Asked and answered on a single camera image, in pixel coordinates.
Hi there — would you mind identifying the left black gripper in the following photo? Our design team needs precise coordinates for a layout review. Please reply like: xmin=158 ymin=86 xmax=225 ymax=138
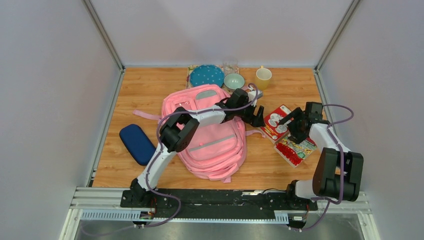
xmin=234 ymin=99 xmax=266 ymax=128

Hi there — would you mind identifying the red lettered comic book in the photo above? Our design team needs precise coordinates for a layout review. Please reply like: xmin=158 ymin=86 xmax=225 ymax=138
xmin=273 ymin=134 xmax=317 ymax=168

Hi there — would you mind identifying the pink student backpack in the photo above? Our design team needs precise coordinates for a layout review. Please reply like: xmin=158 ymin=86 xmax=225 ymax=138
xmin=133 ymin=84 xmax=256 ymax=183

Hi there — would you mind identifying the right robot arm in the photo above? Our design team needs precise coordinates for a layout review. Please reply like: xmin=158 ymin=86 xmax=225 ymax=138
xmin=279 ymin=101 xmax=364 ymax=210

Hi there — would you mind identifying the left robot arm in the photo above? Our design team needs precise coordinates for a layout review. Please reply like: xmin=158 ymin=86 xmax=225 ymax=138
xmin=130 ymin=85 xmax=265 ymax=208

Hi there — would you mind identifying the yellow mug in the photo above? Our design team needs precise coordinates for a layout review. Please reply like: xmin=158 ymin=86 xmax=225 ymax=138
xmin=254 ymin=65 xmax=273 ymax=91

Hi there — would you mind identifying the light green bowl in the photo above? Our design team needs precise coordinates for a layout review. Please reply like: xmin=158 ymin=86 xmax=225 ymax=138
xmin=224 ymin=73 xmax=245 ymax=91

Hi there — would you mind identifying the clear drinking glass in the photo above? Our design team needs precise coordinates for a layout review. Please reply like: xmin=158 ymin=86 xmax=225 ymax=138
xmin=222 ymin=57 xmax=239 ymax=76

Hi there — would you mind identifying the blue polka dot plate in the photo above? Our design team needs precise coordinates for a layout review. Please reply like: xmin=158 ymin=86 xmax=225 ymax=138
xmin=188 ymin=64 xmax=225 ymax=87

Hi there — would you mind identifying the floral placemat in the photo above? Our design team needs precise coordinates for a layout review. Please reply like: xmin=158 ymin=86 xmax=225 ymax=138
xmin=185 ymin=64 xmax=233 ymax=94

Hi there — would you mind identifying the navy blue pencil case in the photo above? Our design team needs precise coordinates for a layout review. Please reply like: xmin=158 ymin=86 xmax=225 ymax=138
xmin=119 ymin=124 xmax=156 ymax=166

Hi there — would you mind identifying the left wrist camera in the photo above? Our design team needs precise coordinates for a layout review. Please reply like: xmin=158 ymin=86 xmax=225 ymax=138
xmin=247 ymin=86 xmax=263 ymax=107

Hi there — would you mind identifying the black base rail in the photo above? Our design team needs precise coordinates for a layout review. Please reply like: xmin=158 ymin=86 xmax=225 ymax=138
xmin=120 ymin=188 xmax=318 ymax=220

